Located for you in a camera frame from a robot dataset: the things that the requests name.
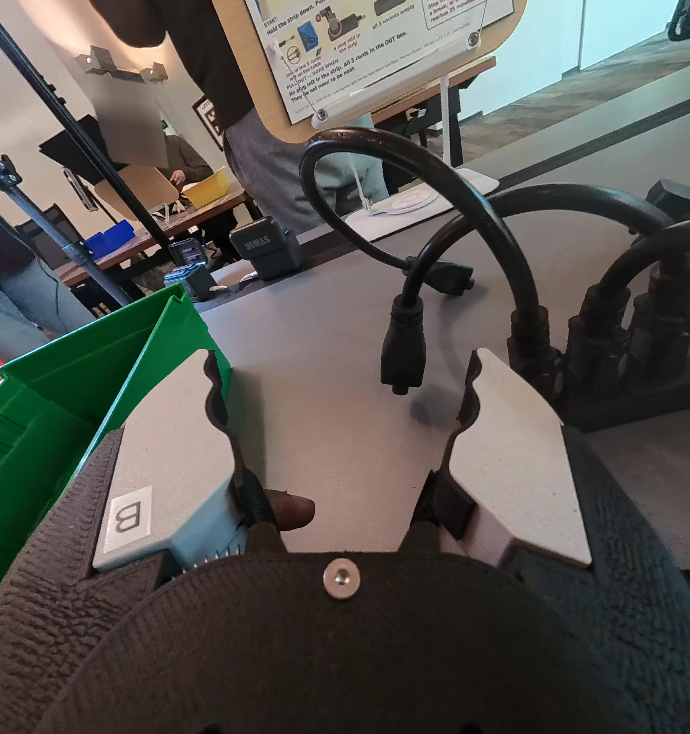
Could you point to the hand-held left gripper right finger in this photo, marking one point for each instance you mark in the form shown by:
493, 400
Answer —
517, 470

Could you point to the yellow plastic bin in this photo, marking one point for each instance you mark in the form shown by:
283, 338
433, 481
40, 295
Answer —
207, 189

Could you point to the black charger case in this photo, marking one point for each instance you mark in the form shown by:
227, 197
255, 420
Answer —
265, 252

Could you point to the green plastic bin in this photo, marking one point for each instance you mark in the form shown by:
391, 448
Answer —
64, 401

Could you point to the black light panel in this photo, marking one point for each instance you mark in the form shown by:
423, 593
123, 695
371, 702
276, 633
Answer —
75, 149

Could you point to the wooden instruction board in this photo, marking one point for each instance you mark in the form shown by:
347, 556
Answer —
379, 69

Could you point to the metal light stand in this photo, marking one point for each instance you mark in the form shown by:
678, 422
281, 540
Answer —
47, 223

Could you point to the blue plastic bin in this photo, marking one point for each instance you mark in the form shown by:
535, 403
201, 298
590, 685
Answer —
110, 238

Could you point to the person's left hand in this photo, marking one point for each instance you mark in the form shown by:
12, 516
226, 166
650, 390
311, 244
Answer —
290, 510

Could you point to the wooden desk black legs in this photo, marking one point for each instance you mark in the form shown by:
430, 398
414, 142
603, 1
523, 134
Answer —
414, 106

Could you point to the black tripod pole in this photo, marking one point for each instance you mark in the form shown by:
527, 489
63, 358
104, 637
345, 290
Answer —
64, 114

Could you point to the long wooden table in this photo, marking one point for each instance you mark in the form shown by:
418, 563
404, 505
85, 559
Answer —
150, 235

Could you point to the black power strip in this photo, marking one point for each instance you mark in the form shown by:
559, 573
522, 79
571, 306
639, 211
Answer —
637, 407

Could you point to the small black battery case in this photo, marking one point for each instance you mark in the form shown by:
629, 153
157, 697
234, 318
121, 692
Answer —
199, 281

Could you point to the metal wall bracket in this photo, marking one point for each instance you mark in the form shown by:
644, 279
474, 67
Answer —
121, 66

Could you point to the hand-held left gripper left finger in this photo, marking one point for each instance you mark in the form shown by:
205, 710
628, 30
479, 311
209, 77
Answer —
173, 447

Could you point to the black white marker sign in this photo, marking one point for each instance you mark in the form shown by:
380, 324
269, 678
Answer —
210, 120

